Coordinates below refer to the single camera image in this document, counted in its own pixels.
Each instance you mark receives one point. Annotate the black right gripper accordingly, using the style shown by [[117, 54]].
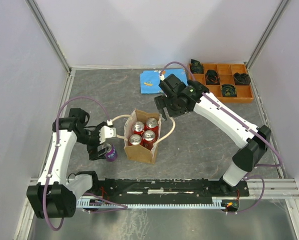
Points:
[[161, 103]]

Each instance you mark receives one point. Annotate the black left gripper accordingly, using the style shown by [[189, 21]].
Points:
[[93, 150]]

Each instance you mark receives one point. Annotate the purple soda can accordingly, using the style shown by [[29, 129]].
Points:
[[111, 155]]

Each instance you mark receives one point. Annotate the red cola can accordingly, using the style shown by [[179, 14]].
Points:
[[135, 140], [149, 138], [152, 124], [138, 128]]

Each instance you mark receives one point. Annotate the canvas bag with cat print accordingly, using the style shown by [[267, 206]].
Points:
[[139, 152]]

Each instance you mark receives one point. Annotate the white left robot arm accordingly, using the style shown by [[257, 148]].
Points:
[[54, 196]]

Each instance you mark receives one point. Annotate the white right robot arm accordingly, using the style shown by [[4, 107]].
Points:
[[251, 140]]

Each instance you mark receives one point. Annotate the blue printed cloth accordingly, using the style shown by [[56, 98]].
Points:
[[149, 80]]

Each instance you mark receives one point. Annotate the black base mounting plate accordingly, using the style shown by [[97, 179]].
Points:
[[166, 191]]

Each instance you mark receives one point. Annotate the dark rolled sock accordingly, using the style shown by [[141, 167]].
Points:
[[212, 77], [229, 91], [241, 79], [196, 67]]

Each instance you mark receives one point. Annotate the orange wooden divided tray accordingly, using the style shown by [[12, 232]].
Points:
[[226, 71]]

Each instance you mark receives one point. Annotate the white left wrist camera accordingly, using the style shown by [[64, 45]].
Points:
[[107, 131]]

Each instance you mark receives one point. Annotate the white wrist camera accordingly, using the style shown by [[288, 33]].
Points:
[[162, 76], [107, 131]]

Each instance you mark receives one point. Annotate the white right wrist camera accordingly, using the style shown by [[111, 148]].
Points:
[[162, 76]]

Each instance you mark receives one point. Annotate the light blue cable duct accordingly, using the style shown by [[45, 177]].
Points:
[[88, 202]]

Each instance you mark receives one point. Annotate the aluminium frame rail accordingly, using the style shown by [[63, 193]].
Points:
[[34, 7]]

